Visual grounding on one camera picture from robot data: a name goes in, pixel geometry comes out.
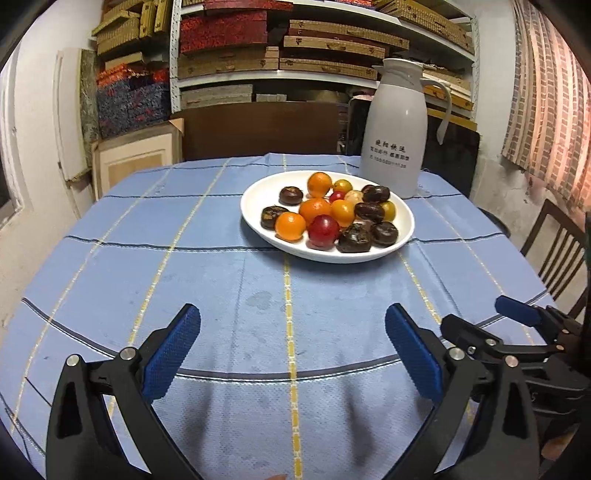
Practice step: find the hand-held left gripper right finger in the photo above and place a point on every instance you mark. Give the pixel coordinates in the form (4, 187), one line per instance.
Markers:
(413, 353)

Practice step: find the large dark red plum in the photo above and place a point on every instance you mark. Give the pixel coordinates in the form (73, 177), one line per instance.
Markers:
(323, 230)

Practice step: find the white metal shelving rack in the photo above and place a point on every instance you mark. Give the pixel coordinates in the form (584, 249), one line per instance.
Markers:
(175, 55)

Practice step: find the white thermos jug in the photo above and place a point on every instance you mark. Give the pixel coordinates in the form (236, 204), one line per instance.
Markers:
(397, 129)

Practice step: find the small pale yellow potato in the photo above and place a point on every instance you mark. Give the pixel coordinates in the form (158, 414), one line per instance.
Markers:
(353, 197)

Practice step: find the red cherry tomato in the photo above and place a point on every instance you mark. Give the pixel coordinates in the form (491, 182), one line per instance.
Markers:
(337, 196)

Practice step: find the pile of blue-red patterned boxes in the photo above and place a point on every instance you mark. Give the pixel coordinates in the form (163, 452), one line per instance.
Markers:
(129, 106)

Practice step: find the brick-patterned curtain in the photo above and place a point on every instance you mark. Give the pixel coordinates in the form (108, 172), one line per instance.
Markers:
(545, 92)

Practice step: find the white oval plate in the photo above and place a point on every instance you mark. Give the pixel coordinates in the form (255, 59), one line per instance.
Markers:
(258, 194)

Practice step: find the mottled grey panel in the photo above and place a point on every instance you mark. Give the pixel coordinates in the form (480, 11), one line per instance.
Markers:
(87, 101)

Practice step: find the white board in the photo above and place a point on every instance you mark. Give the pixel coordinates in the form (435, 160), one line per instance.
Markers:
(69, 115)

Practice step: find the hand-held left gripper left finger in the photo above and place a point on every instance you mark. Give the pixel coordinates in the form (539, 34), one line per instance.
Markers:
(171, 355)

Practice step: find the shelf with flat boxes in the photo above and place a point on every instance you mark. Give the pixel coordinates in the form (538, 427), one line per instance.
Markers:
(323, 46)

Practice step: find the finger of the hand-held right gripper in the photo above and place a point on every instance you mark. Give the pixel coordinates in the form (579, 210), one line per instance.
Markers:
(466, 334)
(517, 308)

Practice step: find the red patterned flat box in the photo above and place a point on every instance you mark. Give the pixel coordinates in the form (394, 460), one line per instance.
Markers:
(221, 30)

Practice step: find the dark wooden chair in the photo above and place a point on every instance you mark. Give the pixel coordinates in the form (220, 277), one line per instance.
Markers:
(545, 226)

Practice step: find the light wooden frame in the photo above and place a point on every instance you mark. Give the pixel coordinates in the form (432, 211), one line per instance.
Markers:
(134, 157)

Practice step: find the dark brown wooden board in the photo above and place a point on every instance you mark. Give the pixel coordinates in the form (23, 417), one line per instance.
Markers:
(258, 129)

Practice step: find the blue checked tablecloth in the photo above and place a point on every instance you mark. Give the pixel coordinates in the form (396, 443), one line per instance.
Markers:
(184, 258)

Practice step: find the black round stool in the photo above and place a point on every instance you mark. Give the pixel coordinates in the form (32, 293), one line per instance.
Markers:
(491, 216)

